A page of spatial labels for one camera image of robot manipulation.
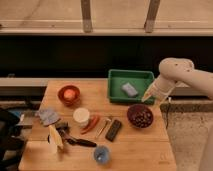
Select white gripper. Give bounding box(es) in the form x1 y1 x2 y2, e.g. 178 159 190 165
141 75 176 105

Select dark purple grapes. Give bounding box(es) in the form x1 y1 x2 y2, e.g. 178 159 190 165
132 110 152 128

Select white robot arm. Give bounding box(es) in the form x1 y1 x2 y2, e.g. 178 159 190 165
141 58 213 171

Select dark red bowl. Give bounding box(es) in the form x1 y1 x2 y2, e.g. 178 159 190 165
127 104 154 128

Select grey blue sponge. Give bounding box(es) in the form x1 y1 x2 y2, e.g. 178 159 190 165
122 83 138 97

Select green plastic bin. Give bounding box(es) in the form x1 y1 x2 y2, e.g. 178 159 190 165
108 69 154 103

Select metal spoon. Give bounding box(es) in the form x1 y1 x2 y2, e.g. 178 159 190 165
95 117 112 139

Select black remote control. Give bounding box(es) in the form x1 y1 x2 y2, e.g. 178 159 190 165
105 120 122 142

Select white round container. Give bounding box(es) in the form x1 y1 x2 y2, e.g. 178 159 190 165
73 108 90 127

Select small blue bowl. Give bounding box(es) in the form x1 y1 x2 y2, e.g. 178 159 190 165
93 146 110 164

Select red orange bowl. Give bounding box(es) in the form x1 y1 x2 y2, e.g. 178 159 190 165
58 85 80 106

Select orange fruit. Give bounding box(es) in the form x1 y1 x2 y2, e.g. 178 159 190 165
64 89 75 100

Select grey blue cloth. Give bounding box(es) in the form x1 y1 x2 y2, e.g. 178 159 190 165
36 108 60 126

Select black chair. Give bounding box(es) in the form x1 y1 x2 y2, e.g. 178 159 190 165
0 108 24 171

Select black handled brush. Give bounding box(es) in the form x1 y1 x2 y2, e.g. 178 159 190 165
55 122 97 147

